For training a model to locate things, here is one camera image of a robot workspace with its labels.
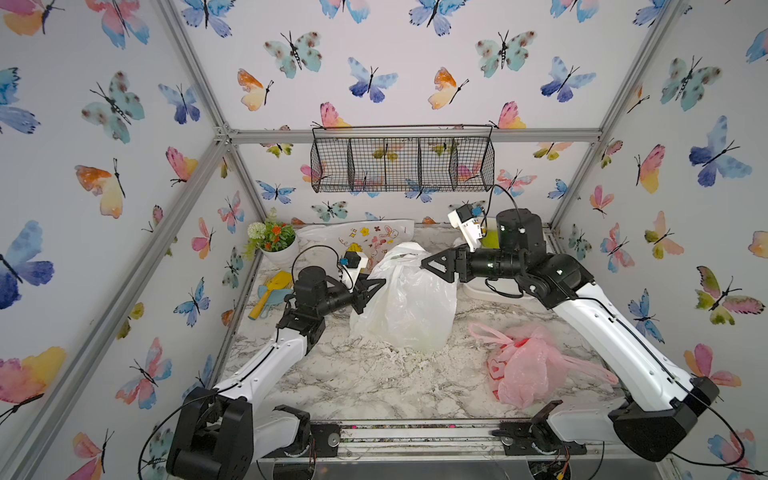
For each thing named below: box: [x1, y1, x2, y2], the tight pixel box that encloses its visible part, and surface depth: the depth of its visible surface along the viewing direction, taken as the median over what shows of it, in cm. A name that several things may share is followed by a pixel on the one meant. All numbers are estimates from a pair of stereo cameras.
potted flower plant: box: [244, 207, 299, 263], surface depth 101 cm
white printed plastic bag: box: [296, 220, 415, 268], surface depth 115 cm
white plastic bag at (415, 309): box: [349, 241, 458, 352], surface depth 79 cm
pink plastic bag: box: [469, 323, 619, 409], surface depth 75 cm
